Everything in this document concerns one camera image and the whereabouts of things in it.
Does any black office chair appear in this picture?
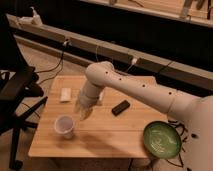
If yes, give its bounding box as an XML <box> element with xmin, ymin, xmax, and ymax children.
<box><xmin>0</xmin><ymin>11</ymin><xmax>47</xmax><ymax>171</ymax></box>

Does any green glass plate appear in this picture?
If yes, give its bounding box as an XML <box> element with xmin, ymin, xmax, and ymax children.
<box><xmin>143</xmin><ymin>121</ymin><xmax>182</xmax><ymax>159</ymax></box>

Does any wooden table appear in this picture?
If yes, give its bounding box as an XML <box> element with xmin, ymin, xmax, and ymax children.
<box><xmin>29</xmin><ymin>75</ymin><xmax>167</xmax><ymax>158</ymax></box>

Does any black cable bundle on floor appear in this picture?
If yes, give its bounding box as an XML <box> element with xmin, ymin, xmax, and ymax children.
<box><xmin>166</xmin><ymin>119</ymin><xmax>189</xmax><ymax>169</ymax></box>

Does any grey metal rail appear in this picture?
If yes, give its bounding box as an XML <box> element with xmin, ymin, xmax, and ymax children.
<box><xmin>7</xmin><ymin>14</ymin><xmax>213</xmax><ymax>91</ymax></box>

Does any black rectangular block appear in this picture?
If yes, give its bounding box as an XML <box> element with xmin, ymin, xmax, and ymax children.
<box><xmin>111</xmin><ymin>100</ymin><xmax>130</xmax><ymax>116</ymax></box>

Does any white tube bottle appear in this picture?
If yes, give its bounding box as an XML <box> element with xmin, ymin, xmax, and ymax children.
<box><xmin>97</xmin><ymin>92</ymin><xmax>104</xmax><ymax>106</ymax></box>

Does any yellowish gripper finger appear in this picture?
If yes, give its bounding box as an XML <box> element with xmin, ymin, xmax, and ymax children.
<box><xmin>80</xmin><ymin>108</ymin><xmax>93</xmax><ymax>120</ymax></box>
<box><xmin>74</xmin><ymin>99</ymin><xmax>82</xmax><ymax>113</ymax></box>

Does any white soap bar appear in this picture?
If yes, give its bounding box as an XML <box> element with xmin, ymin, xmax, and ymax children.
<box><xmin>60</xmin><ymin>88</ymin><xmax>71</xmax><ymax>102</ymax></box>

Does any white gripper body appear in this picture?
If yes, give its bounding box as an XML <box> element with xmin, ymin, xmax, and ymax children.
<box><xmin>78</xmin><ymin>81</ymin><xmax>103</xmax><ymax>108</ymax></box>

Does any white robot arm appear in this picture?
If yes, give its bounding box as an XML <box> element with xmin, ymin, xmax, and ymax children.
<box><xmin>77</xmin><ymin>61</ymin><xmax>213</xmax><ymax>171</ymax></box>

